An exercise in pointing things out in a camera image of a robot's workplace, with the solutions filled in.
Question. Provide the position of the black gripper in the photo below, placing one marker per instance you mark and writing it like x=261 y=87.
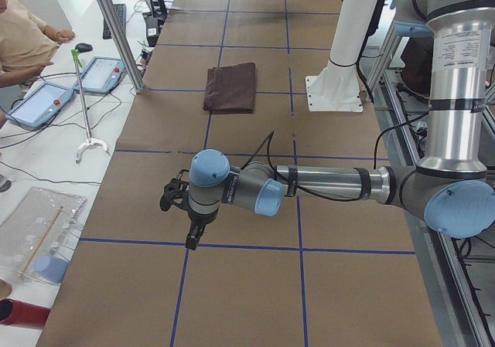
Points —
x=199 y=222

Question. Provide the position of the brown t-shirt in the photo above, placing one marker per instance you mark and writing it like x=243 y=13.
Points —
x=230 y=89

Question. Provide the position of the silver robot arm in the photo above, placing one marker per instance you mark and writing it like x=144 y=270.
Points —
x=286 y=120

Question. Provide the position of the metal reacher grabber tool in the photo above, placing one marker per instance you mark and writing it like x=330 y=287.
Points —
x=90 y=142

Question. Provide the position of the blue plastic cup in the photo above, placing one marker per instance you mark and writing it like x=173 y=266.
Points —
x=51 y=268

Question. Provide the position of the brown paper table cover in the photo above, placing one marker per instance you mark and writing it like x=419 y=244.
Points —
x=132 y=282

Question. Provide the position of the clear plastic bag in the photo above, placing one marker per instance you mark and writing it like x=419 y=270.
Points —
x=45 y=222

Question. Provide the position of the far blue teach pendant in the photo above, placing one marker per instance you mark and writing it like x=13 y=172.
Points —
x=101 y=75

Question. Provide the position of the blue teach pendant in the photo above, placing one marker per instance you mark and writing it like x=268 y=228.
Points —
x=42 y=105
x=101 y=75

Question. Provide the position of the near blue teach pendant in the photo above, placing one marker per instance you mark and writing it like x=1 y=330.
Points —
x=42 y=105

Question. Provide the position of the red cylinder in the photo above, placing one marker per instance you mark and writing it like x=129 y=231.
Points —
x=23 y=315

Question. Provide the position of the black computer mouse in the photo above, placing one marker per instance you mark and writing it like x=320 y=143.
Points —
x=83 y=47

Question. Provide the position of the person in beige shirt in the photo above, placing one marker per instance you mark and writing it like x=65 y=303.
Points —
x=27 y=43

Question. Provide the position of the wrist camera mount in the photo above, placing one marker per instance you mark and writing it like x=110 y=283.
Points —
x=175 y=193

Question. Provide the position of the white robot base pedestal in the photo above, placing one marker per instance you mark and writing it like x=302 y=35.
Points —
x=336 y=88

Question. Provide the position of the aluminium frame post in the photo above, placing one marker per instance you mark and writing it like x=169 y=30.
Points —
x=121 y=42

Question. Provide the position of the aluminium side frame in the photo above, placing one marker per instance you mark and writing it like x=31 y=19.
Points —
x=447 y=209

